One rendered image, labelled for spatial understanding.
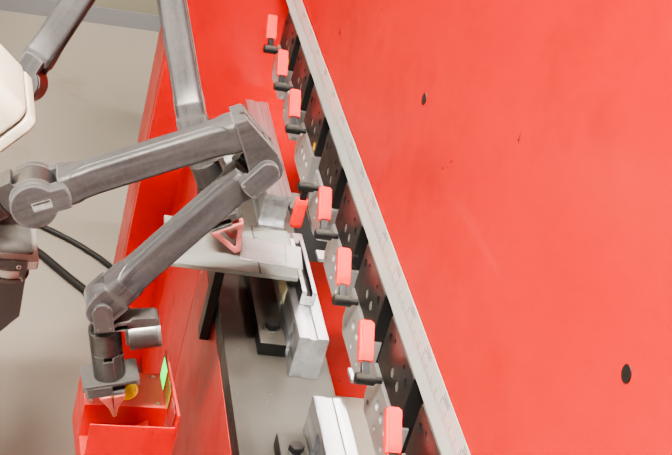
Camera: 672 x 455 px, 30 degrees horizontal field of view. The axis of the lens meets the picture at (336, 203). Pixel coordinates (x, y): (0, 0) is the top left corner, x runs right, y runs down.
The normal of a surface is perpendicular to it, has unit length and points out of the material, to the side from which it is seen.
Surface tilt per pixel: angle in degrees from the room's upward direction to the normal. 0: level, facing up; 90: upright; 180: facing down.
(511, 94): 90
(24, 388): 0
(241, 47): 90
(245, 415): 0
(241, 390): 0
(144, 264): 84
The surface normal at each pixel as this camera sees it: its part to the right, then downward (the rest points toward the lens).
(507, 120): -0.95, -0.14
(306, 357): 0.16, 0.50
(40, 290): 0.25, -0.85
